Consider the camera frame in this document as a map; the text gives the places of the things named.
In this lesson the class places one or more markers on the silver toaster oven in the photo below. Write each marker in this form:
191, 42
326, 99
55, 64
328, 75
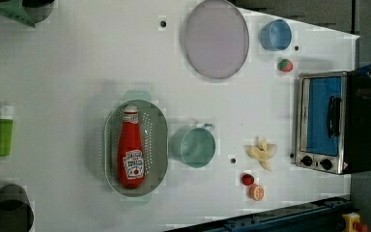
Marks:
334, 123

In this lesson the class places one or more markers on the large grey round plate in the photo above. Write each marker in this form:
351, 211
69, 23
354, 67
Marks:
216, 39

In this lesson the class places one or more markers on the small red toy fruit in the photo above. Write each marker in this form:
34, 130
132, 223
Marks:
247, 180

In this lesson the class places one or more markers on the peeled toy banana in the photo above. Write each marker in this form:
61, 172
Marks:
262, 153

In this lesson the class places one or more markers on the toy strawberry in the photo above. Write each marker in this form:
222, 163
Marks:
285, 65

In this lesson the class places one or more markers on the teal metal mug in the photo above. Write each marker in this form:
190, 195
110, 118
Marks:
194, 145

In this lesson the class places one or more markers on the green bottle white cap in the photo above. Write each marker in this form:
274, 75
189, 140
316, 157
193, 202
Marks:
6, 129

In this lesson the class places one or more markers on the red felt ketchup bottle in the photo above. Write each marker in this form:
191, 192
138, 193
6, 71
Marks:
131, 164

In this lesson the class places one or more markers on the toy orange half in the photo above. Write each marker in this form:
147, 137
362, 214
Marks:
256, 192

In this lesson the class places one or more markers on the dark grey cylinder top left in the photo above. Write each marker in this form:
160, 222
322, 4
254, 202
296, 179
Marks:
38, 10

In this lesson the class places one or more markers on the green triangular piece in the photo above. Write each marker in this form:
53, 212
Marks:
13, 9

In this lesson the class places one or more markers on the grey-green oval strainer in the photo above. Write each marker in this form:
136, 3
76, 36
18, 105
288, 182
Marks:
153, 133

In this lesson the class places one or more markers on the dark grey cylinder bottom left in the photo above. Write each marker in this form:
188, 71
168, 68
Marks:
16, 214

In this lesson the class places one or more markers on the yellow red object corner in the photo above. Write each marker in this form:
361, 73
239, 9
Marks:
353, 223

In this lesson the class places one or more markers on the dark grey cylinder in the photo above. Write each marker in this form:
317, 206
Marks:
38, 10
16, 214

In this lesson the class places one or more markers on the blue plastic cup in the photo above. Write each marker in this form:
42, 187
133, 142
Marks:
276, 35

